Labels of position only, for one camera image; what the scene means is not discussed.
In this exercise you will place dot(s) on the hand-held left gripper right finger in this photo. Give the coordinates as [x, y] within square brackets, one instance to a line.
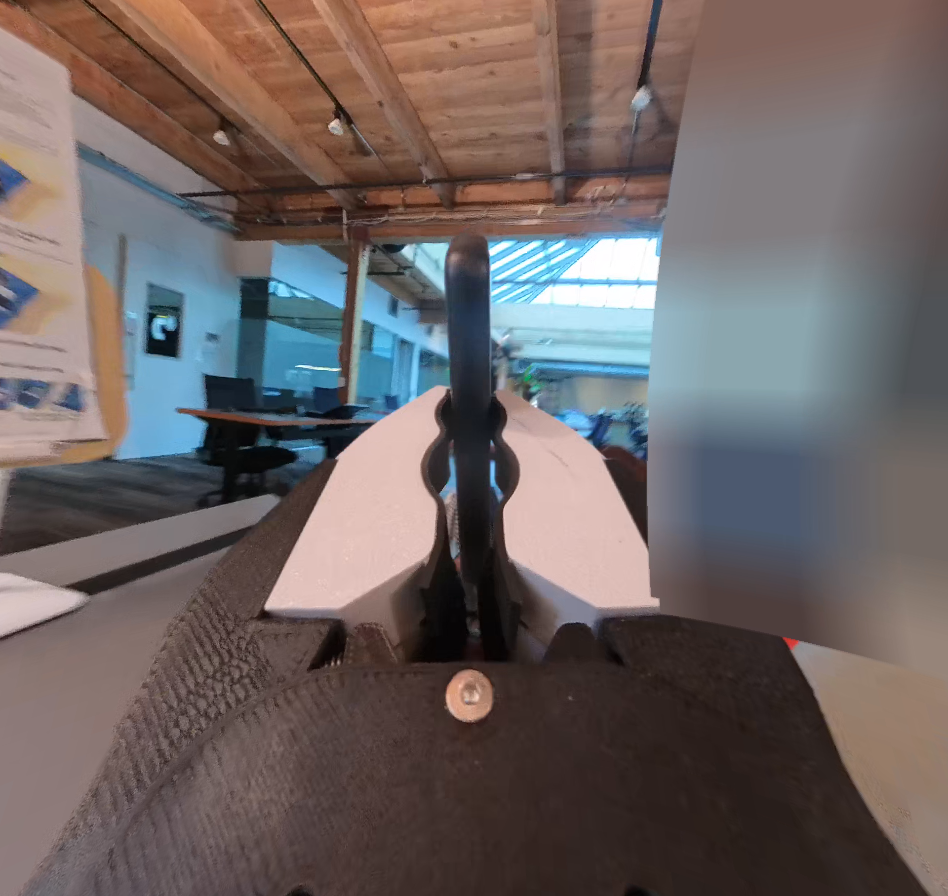
[570, 526]

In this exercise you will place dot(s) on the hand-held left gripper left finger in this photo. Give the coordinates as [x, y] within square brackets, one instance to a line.
[370, 526]

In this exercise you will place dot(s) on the black usb hub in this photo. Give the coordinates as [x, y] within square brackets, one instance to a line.
[468, 333]

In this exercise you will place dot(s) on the brown chair backrest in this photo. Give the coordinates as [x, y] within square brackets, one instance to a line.
[629, 489]

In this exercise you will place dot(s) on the wooden desk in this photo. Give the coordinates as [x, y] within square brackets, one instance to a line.
[244, 415]

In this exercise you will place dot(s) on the black office chair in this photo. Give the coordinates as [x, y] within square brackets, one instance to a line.
[229, 392]

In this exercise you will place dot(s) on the white door with phone sign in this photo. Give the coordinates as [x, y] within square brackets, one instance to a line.
[164, 322]

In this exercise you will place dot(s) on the instruction sheet on stand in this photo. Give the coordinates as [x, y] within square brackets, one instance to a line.
[107, 363]

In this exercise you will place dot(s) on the printed instruction sheet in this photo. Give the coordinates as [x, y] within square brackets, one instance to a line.
[37, 244]

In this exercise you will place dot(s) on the wooden support post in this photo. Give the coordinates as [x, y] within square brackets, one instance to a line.
[354, 318]

